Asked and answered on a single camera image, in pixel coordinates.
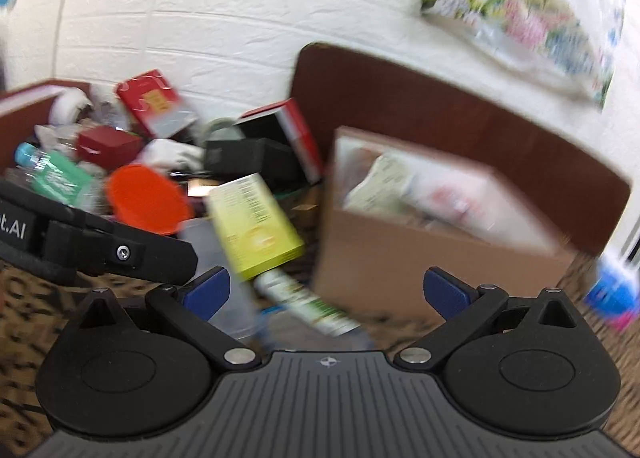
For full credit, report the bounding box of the floral plastic bag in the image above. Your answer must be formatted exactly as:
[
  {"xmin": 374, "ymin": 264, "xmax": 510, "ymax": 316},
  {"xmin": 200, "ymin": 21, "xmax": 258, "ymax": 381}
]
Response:
[{"xmin": 419, "ymin": 0, "xmax": 627, "ymax": 110}]

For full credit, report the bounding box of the white bowl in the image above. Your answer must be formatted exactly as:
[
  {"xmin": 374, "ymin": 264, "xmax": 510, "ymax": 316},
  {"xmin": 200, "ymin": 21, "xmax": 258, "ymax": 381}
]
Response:
[{"xmin": 49, "ymin": 87, "xmax": 92, "ymax": 127}]

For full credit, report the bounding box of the shallow brown cardboard box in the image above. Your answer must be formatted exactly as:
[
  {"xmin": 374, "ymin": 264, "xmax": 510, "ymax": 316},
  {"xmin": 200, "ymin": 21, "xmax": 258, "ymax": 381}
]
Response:
[{"xmin": 0, "ymin": 79, "xmax": 92, "ymax": 179}]

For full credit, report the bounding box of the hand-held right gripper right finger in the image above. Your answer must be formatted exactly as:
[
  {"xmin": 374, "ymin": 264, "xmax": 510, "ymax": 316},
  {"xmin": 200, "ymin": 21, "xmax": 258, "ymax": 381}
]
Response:
[{"xmin": 395, "ymin": 267, "xmax": 583, "ymax": 370}]

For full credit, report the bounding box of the deep brown cardboard box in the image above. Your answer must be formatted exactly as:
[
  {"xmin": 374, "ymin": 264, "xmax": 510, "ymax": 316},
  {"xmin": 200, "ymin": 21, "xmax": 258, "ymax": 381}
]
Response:
[{"xmin": 314, "ymin": 126, "xmax": 578, "ymax": 335}]

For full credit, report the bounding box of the green and white tube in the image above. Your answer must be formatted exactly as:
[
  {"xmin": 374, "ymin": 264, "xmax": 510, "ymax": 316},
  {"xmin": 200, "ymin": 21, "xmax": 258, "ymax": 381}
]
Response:
[{"xmin": 254, "ymin": 269, "xmax": 362, "ymax": 337}]

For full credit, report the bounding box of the round green tin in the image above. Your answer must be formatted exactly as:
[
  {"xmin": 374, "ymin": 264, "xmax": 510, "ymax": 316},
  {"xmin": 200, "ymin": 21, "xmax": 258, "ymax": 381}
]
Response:
[{"xmin": 204, "ymin": 118, "xmax": 241, "ymax": 141}]

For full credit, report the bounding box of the clear jar with orange lid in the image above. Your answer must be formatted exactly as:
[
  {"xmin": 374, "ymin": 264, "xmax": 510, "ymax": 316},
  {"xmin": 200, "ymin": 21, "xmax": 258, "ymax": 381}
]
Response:
[{"xmin": 106, "ymin": 164, "xmax": 262, "ymax": 340}]

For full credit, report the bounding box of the red and black box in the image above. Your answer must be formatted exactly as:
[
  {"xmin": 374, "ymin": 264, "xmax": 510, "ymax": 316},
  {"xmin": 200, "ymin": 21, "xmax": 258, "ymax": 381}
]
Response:
[{"xmin": 234, "ymin": 98, "xmax": 324, "ymax": 185}]

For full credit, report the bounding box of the brown letter-print cloth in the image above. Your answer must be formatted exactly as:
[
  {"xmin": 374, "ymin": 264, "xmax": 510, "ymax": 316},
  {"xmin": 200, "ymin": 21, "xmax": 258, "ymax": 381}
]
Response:
[{"xmin": 0, "ymin": 183, "xmax": 640, "ymax": 444}]

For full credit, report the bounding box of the green label water bottle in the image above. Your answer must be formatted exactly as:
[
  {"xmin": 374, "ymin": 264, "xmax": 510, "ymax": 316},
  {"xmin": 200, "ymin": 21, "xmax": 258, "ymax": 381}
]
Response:
[{"xmin": 13, "ymin": 141, "xmax": 102, "ymax": 212}]

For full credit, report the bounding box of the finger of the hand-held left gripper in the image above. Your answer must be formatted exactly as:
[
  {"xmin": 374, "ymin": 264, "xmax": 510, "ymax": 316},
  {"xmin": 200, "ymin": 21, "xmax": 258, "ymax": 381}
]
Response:
[{"xmin": 44, "ymin": 210, "xmax": 199, "ymax": 285}]

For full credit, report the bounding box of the pale paper packet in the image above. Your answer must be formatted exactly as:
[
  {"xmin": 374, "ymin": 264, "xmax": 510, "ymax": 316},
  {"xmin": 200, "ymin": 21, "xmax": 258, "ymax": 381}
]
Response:
[{"xmin": 344, "ymin": 154, "xmax": 417, "ymax": 212}]

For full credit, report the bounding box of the white glove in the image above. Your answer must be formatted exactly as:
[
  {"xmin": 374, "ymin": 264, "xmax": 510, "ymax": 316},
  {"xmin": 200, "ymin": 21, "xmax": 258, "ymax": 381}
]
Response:
[{"xmin": 136, "ymin": 139, "xmax": 207, "ymax": 172}]

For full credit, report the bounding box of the yellow medicine box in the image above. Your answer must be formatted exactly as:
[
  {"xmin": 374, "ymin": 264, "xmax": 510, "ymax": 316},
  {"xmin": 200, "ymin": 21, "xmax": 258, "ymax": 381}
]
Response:
[{"xmin": 206, "ymin": 173, "xmax": 307, "ymax": 282}]

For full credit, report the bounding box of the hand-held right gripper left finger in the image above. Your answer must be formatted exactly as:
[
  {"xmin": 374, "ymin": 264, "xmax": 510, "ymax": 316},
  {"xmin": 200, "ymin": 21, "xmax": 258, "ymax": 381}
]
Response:
[{"xmin": 72, "ymin": 267, "xmax": 261, "ymax": 370}]

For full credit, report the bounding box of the blue and pink object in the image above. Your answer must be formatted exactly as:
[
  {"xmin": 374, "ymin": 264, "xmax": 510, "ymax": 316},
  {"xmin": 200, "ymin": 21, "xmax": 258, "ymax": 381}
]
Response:
[{"xmin": 584, "ymin": 257, "xmax": 640, "ymax": 330}]

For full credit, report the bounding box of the small dark red box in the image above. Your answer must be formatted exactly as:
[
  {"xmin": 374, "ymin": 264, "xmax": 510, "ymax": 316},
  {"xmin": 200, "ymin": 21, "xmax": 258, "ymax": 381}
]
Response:
[{"xmin": 76, "ymin": 127, "xmax": 147, "ymax": 170}]

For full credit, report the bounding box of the red gift box gold pattern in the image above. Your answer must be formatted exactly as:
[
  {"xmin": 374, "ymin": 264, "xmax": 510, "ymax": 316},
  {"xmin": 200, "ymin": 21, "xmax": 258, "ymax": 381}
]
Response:
[{"xmin": 116, "ymin": 69, "xmax": 199, "ymax": 140}]

